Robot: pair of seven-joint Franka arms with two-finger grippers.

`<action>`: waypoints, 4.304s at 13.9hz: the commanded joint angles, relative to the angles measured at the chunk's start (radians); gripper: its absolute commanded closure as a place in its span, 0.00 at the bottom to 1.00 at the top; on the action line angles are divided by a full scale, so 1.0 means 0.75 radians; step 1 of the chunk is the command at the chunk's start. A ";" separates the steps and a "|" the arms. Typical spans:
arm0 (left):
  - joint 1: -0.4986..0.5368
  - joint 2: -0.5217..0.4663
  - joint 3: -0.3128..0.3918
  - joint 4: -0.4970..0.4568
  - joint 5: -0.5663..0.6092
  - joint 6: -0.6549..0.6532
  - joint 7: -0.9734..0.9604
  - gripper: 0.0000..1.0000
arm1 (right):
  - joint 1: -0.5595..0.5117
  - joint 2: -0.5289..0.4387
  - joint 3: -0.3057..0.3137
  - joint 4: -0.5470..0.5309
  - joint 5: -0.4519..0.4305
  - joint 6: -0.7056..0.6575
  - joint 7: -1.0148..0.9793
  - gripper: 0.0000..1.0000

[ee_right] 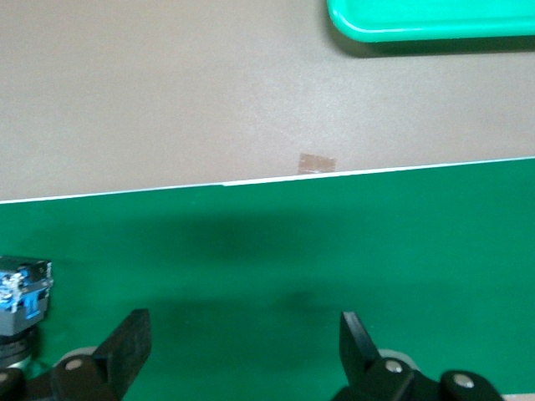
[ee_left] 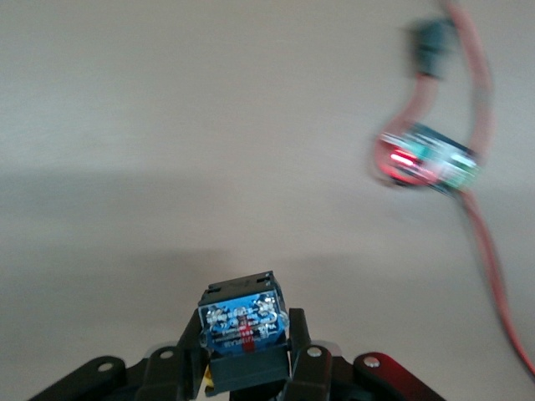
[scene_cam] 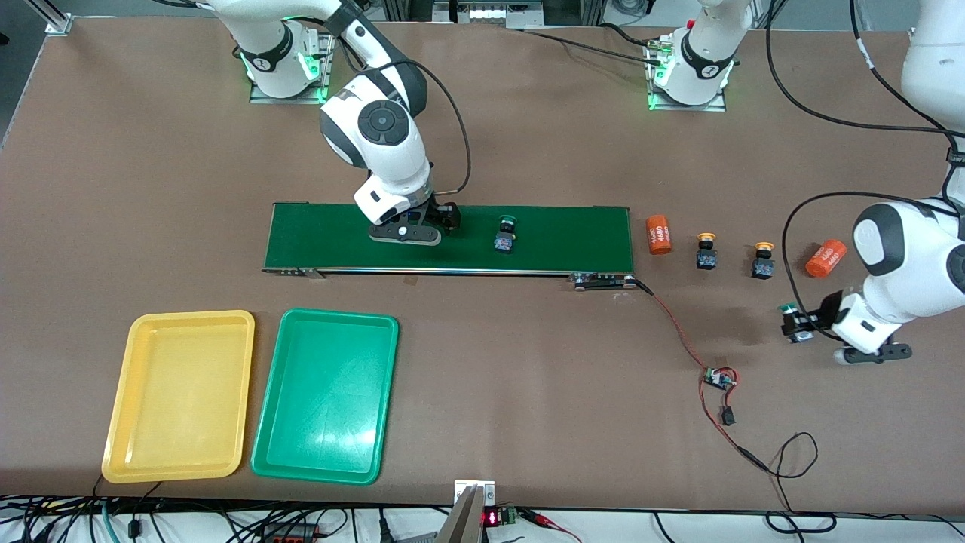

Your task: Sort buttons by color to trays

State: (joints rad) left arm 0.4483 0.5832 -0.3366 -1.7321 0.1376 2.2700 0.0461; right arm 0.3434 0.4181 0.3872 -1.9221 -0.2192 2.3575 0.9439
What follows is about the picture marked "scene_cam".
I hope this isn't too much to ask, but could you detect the black base power cable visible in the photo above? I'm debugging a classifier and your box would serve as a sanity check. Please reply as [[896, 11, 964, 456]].
[[520, 21, 668, 69]]

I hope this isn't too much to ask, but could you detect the red and black wire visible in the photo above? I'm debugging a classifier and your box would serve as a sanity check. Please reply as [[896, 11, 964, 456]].
[[636, 279, 771, 474]]

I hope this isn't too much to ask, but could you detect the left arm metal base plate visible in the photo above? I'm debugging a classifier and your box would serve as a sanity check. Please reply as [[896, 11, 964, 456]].
[[647, 38, 728, 112]]

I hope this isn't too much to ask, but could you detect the thin black looped cable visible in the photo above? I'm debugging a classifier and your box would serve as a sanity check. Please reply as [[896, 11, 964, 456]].
[[765, 431, 838, 535]]

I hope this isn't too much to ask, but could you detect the small aluminium bracket plate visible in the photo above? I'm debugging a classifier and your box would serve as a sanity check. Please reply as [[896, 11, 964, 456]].
[[454, 480, 496, 506]]

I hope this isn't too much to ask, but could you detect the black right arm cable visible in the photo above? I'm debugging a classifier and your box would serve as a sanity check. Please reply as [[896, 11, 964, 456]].
[[377, 59, 472, 198]]

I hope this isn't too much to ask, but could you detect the aluminium frame profile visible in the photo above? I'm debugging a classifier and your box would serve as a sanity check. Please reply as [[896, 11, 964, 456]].
[[23, 0, 72, 35]]

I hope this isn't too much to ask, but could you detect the yellow plastic tray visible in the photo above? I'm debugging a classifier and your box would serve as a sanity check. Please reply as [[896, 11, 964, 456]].
[[101, 310, 256, 484]]

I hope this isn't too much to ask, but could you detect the green conveyor belt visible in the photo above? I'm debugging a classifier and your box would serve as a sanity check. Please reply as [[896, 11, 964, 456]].
[[262, 202, 638, 293]]

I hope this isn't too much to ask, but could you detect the orange cylinder marked 4680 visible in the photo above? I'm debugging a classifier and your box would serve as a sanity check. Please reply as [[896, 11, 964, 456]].
[[804, 239, 848, 279], [646, 214, 672, 256]]

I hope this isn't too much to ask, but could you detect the grey metal mount post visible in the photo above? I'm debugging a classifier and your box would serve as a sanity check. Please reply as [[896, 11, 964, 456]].
[[433, 486, 483, 543]]

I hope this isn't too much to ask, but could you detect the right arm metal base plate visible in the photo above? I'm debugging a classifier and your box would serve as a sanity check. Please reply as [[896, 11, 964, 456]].
[[249, 23, 336, 105]]

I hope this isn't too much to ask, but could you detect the silver control box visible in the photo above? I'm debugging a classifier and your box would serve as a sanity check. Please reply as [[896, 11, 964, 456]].
[[433, 0, 544, 29]]

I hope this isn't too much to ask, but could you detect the green plastic tray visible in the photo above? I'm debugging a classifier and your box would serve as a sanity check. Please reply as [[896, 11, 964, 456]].
[[250, 308, 400, 486]]

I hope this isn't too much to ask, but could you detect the red clip lead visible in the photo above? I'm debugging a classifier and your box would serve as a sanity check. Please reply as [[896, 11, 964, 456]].
[[520, 510, 583, 543]]

